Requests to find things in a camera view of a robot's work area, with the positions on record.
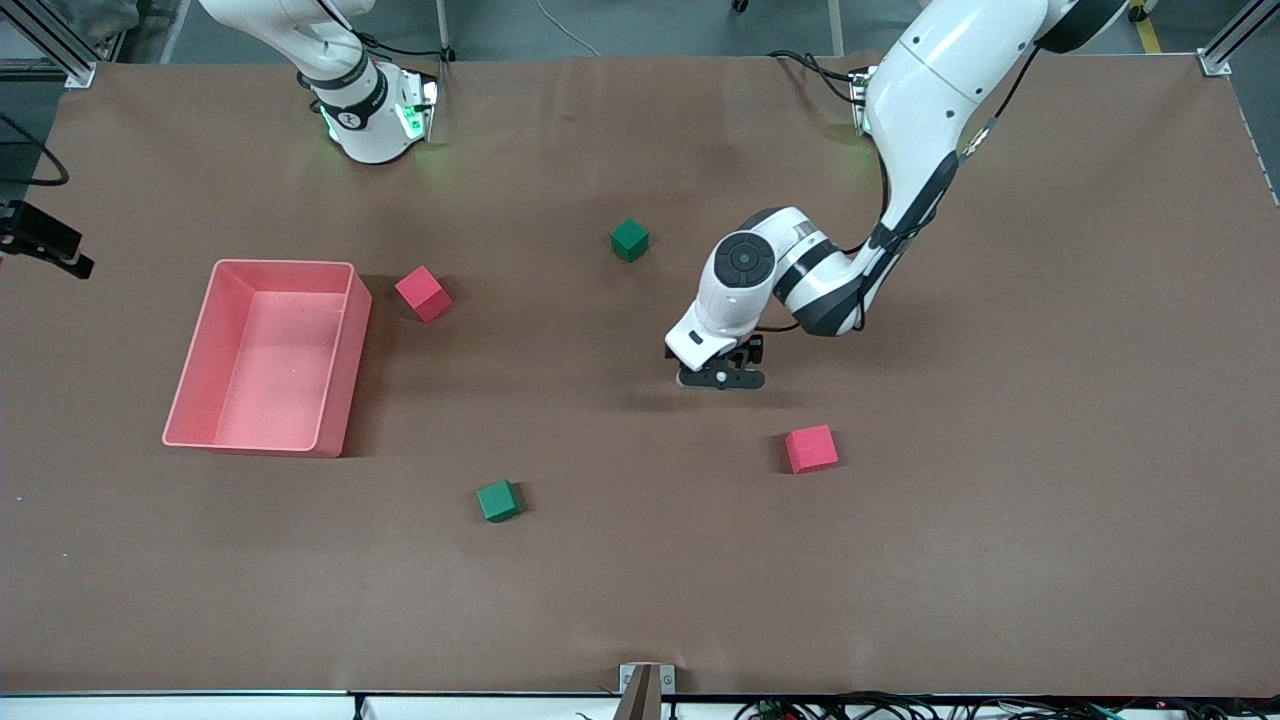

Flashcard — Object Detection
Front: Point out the red foam cube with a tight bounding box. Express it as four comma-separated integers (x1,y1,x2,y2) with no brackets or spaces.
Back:
784,424,840,475
394,265,454,323

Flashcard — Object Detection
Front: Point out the table cover sheet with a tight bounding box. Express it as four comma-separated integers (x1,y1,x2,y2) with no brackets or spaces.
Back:
0,55,1280,698

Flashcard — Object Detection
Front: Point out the pink plastic bin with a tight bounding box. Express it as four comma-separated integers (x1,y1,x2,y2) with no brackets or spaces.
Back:
162,259,373,459

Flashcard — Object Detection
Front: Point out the aluminium frame profile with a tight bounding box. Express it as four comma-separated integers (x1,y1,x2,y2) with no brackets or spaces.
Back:
0,0,96,89
1200,0,1280,77

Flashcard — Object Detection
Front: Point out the black arm base cable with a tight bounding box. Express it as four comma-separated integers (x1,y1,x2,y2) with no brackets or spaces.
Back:
355,35,446,63
768,50,869,103

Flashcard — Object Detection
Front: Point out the metal mounting bracket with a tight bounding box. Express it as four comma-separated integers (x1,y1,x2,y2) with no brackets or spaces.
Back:
619,663,676,720

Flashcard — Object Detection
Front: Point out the white floor cable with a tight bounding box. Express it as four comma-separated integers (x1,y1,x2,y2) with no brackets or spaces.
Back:
535,0,601,57

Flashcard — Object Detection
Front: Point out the brown vertical post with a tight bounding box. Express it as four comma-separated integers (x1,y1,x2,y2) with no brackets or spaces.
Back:
612,665,663,720

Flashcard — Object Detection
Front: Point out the tangled black cable bundle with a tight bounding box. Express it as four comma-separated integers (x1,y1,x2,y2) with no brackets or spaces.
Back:
735,690,1280,720

